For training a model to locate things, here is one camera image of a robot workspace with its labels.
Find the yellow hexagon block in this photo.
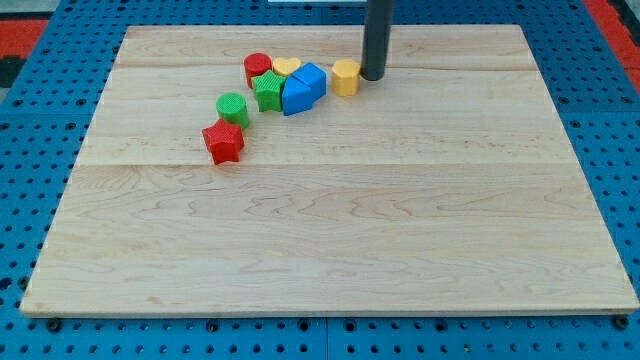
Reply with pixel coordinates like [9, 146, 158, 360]
[331, 59, 361, 97]

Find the blue cube block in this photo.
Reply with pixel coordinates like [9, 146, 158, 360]
[292, 63, 327, 102]

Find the blue triangular prism block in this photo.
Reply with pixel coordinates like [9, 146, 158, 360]
[281, 76, 312, 116]

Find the red star block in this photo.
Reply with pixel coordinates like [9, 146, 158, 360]
[201, 118, 244, 165]

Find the green star block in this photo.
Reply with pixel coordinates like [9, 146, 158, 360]
[251, 70, 286, 112]

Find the green cylinder block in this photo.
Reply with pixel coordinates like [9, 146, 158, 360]
[216, 92, 250, 129]

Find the yellow heart block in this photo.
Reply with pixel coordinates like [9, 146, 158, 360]
[272, 57, 303, 77]

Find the wooden board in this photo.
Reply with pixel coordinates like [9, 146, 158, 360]
[20, 25, 639, 318]

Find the red cylinder block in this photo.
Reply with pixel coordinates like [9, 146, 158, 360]
[243, 52, 272, 89]

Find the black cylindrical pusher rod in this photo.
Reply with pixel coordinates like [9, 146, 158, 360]
[361, 0, 396, 81]

